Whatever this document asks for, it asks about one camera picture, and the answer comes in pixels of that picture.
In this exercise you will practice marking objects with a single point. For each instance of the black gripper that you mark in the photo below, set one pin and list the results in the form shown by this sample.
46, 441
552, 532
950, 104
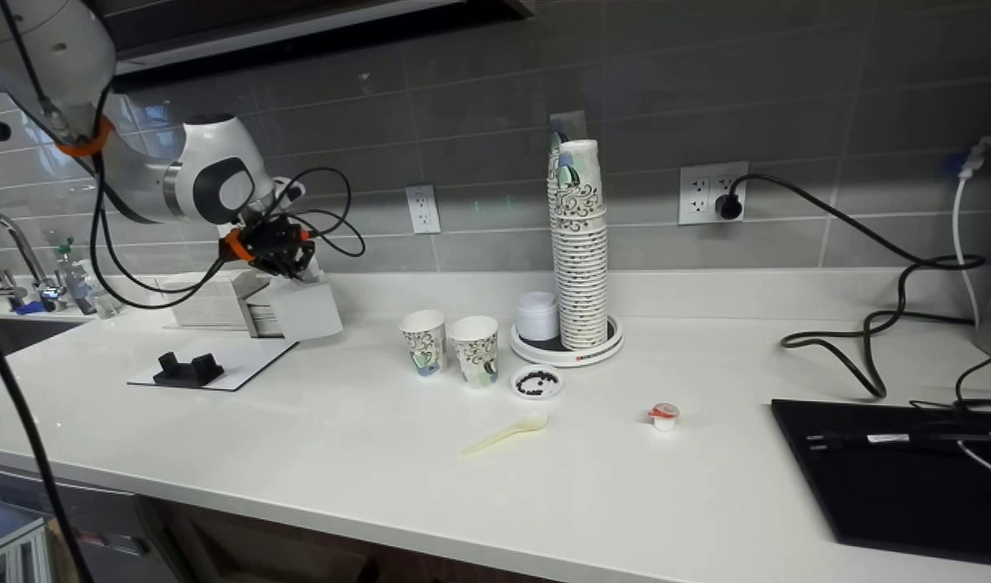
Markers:
272, 243

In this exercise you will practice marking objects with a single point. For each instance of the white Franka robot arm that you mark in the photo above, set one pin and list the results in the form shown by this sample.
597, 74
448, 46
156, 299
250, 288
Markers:
44, 53

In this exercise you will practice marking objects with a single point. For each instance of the white flat sheet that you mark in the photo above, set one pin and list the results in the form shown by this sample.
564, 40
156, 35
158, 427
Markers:
246, 361

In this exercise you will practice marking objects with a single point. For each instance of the patterned paper coffee cup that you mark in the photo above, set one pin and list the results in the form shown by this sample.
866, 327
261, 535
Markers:
421, 343
472, 353

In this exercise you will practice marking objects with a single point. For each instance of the small clear bottle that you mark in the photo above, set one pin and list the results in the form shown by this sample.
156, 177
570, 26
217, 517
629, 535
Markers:
77, 280

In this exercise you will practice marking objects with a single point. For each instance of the dark overhead cabinet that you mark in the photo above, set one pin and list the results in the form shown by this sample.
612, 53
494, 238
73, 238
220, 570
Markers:
301, 26

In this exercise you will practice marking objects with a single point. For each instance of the metal sink faucet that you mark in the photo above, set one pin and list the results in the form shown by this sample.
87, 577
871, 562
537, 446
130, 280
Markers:
28, 255

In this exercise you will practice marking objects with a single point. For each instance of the steel sink basin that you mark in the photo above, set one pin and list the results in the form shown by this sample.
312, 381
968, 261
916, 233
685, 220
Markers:
21, 339

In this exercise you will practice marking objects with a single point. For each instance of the stack of white lids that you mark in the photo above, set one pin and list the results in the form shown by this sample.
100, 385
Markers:
534, 318

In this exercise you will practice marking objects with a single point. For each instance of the wooden stir stick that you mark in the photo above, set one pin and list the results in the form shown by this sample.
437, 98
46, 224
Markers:
506, 435

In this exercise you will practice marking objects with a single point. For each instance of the tall stack of paper cups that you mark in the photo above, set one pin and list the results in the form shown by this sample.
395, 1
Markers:
577, 247

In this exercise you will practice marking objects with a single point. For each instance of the brown base cabinet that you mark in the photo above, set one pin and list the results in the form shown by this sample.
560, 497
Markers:
334, 551

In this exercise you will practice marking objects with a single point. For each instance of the round white tray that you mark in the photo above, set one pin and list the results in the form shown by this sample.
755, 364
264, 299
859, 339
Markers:
603, 343

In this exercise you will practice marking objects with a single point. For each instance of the grey metal cart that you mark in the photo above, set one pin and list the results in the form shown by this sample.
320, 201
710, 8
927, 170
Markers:
10, 546

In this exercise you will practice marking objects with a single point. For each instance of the small creamer cup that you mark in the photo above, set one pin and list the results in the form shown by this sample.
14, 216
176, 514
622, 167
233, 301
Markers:
663, 416

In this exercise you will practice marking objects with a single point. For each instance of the black flat tray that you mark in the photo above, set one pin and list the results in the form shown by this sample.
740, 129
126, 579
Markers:
893, 488

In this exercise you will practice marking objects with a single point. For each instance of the small white wall plate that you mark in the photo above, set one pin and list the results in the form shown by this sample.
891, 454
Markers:
421, 210

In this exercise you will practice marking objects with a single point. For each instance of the black bracket block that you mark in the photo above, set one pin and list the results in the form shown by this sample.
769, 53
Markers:
189, 369

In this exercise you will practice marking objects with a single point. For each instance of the white duplex wall outlet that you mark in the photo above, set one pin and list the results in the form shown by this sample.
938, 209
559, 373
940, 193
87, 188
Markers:
696, 195

